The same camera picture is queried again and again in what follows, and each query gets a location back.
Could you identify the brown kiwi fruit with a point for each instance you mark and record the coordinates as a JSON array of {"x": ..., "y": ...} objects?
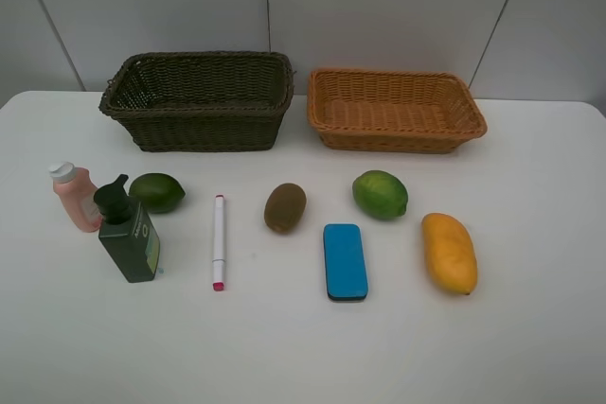
[{"x": 284, "y": 208}]

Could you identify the bright green lime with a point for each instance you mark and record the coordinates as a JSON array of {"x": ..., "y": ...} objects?
[{"x": 380, "y": 195}]

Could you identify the blue whiteboard eraser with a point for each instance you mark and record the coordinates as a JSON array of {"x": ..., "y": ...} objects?
[{"x": 346, "y": 277}]

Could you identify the yellow mango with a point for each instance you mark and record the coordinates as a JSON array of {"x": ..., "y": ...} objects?
[{"x": 449, "y": 254}]

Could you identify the pink bottle white cap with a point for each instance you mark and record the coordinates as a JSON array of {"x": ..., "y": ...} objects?
[{"x": 76, "y": 192}]

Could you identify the orange wicker basket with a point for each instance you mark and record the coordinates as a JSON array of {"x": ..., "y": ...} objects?
[{"x": 369, "y": 110}]

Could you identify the white marker pink caps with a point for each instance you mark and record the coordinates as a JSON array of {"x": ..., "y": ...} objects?
[{"x": 219, "y": 249}]

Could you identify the dark green lime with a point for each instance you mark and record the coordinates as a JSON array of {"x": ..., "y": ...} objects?
[{"x": 159, "y": 193}]

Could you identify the dark brown wicker basket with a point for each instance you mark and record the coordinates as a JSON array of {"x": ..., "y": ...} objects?
[{"x": 212, "y": 101}]

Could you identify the dark green pump bottle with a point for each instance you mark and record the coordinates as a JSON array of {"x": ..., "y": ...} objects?
[{"x": 127, "y": 233}]

